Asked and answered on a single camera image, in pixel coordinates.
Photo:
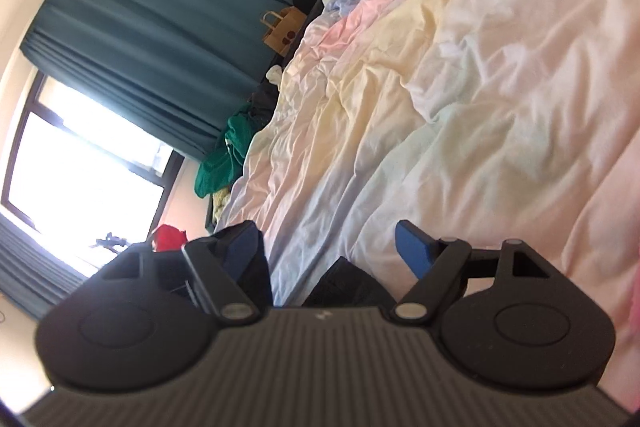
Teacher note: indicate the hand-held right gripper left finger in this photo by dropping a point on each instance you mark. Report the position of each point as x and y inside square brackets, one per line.
[240, 248]

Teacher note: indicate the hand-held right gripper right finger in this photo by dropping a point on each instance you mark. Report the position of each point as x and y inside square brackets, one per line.
[412, 247]

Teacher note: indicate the black garment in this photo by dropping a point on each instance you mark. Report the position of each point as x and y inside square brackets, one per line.
[350, 283]

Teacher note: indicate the yellow cloth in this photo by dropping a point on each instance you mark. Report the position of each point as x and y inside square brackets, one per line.
[221, 207]

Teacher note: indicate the red cloth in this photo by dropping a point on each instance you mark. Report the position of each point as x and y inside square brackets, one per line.
[169, 238]

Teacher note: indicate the green garment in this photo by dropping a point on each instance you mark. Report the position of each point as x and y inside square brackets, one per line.
[225, 157]

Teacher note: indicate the pastel bed blanket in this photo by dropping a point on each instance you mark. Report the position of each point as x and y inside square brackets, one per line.
[450, 107]

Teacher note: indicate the black cloth pile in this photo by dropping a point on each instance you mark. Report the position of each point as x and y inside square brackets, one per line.
[262, 99]

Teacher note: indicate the white cloth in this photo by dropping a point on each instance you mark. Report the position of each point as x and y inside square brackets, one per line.
[275, 74]

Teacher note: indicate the window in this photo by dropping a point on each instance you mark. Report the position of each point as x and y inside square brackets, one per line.
[75, 167]

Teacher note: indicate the teal curtain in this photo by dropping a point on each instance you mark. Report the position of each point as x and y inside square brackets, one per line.
[35, 267]
[150, 32]

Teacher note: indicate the brown paper bag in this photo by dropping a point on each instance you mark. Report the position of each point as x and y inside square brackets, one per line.
[282, 29]

